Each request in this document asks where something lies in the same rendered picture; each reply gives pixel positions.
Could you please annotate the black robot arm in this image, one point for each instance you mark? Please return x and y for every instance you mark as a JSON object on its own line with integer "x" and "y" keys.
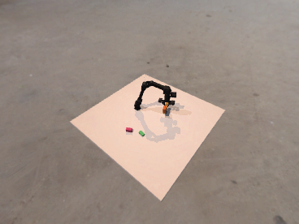
{"x": 166, "y": 90}

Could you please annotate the orange bar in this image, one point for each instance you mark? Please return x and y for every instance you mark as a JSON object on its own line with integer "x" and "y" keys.
{"x": 164, "y": 110}

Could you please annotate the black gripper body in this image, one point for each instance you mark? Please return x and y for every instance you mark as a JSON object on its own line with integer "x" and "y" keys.
{"x": 166, "y": 100}

